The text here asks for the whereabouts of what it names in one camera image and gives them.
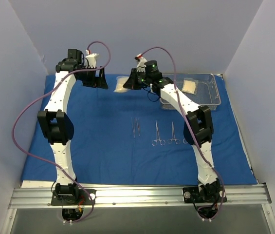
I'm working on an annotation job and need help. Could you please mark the white gauze pack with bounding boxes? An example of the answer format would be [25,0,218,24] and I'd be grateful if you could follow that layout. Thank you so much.
[182,78,198,95]
[114,76,129,93]

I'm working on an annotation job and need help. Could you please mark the steel scalpel handle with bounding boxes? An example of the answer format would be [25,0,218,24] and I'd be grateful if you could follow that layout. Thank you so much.
[131,117,136,138]

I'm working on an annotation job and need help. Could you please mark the metal mesh instrument tray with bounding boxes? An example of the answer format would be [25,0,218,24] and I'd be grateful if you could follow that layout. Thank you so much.
[158,72,222,111]

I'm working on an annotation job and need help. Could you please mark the blue surgical drape cloth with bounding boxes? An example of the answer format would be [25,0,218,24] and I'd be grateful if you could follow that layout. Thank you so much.
[21,75,257,185]

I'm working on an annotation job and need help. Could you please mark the steel scissors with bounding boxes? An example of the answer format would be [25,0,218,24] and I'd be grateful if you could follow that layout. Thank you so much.
[167,122,181,145]

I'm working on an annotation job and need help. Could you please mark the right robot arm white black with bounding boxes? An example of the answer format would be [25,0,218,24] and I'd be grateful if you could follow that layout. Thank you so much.
[124,58,220,201]

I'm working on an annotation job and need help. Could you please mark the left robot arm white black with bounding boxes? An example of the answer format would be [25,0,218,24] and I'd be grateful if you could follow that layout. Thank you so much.
[37,49,108,205]

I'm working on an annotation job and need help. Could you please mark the black thin cable right wrist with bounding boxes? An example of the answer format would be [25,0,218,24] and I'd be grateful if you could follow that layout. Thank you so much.
[147,87,163,103]

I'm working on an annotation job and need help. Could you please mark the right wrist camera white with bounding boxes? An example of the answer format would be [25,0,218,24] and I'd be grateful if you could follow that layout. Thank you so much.
[135,54,147,73]

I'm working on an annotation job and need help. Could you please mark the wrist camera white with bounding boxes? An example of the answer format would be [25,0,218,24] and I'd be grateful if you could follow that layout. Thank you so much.
[85,49,100,69]
[135,54,147,73]

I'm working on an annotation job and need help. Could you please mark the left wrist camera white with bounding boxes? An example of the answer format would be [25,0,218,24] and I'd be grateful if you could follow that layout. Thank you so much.
[85,49,100,69]

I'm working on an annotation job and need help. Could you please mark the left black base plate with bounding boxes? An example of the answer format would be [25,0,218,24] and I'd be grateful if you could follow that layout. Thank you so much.
[51,189,96,206]

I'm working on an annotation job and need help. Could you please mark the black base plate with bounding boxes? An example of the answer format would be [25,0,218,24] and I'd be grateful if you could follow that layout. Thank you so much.
[182,186,227,203]
[51,189,96,206]

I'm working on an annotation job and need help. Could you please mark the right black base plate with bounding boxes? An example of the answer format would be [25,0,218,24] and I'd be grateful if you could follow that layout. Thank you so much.
[182,186,227,203]

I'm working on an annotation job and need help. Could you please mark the aluminium front rail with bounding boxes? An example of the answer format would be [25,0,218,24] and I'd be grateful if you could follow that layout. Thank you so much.
[8,181,271,209]

